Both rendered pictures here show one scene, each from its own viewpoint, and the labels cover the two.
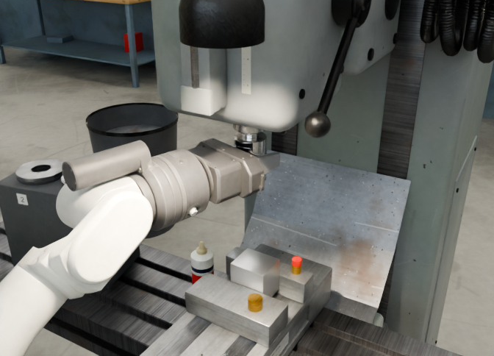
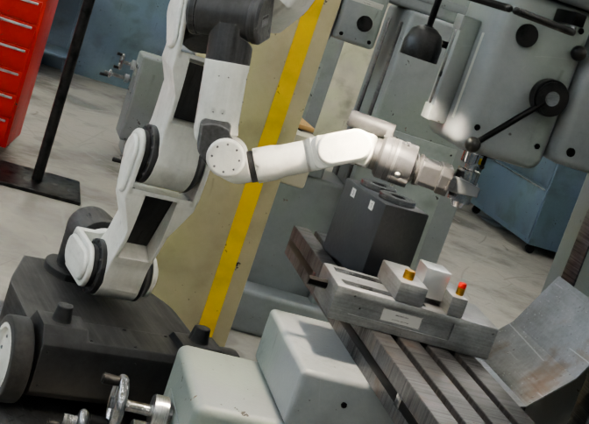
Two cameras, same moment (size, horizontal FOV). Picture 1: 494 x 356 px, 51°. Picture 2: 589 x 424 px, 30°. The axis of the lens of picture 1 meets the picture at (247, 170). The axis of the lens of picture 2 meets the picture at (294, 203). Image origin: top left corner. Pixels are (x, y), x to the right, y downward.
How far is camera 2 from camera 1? 172 cm
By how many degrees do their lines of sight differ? 45
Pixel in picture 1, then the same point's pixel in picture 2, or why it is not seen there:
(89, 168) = (358, 116)
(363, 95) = not seen: outside the picture
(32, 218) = (351, 209)
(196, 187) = (405, 160)
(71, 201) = not seen: hidden behind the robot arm
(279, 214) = (528, 328)
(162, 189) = (386, 147)
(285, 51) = (473, 96)
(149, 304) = not seen: hidden behind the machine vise
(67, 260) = (318, 140)
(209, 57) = (440, 87)
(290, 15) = (482, 78)
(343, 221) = (563, 345)
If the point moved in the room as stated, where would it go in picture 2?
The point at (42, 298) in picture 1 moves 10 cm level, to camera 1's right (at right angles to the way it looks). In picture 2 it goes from (299, 154) to (332, 171)
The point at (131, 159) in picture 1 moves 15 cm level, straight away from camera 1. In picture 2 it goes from (382, 127) to (415, 132)
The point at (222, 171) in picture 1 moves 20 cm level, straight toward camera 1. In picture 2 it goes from (427, 163) to (363, 151)
